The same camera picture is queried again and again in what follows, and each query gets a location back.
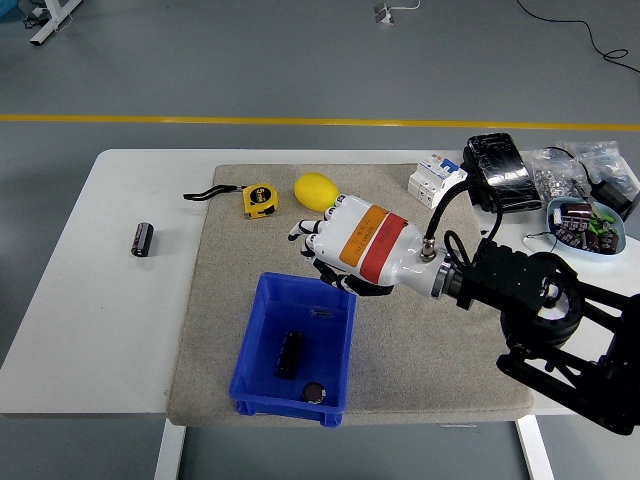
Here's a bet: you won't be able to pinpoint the yellow lemon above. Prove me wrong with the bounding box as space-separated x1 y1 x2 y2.
293 171 340 212

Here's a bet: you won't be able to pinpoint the thin black wire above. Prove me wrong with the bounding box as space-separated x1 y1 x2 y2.
523 230 559 255

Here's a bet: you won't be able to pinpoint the white circuit breaker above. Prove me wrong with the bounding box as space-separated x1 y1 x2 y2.
406 153 469 209

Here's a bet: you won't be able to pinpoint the small dark capacitor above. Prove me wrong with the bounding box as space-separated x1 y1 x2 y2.
597 228 620 255

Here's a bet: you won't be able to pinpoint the blue plastic box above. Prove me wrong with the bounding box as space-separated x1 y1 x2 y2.
228 271 359 429

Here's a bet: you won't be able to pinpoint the black wrapped box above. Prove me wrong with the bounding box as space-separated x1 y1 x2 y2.
460 132 545 215

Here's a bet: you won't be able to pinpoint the black floor cable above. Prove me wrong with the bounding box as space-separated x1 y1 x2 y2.
514 0 640 76

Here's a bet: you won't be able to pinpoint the black power adapter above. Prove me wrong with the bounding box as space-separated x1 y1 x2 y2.
589 178 640 221

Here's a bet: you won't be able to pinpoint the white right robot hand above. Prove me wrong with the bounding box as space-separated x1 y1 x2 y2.
287 193 449 300

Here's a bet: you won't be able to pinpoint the large dark capacitor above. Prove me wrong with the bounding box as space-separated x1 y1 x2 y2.
558 200 594 221

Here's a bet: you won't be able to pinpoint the clear bag of screws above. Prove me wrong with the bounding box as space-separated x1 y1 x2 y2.
557 139 627 187

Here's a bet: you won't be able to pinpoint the light blue bowl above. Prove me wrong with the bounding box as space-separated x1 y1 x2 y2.
545 197 628 259

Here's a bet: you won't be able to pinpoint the white desk frame leg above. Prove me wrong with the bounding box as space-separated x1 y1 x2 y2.
28 0 84 47

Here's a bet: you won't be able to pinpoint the grey-brown mat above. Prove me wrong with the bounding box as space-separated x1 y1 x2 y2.
165 163 535 427

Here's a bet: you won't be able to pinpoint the green plastic clips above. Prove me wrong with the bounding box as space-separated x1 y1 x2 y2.
588 211 617 234

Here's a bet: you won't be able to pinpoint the yellow tape measure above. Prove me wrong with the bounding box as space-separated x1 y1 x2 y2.
182 183 280 220

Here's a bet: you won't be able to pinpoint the clear bag of metal nuts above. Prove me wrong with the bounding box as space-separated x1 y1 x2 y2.
524 147 591 202

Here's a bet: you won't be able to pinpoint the white table leg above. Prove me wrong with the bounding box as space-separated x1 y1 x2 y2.
516 414 556 480
153 418 187 480

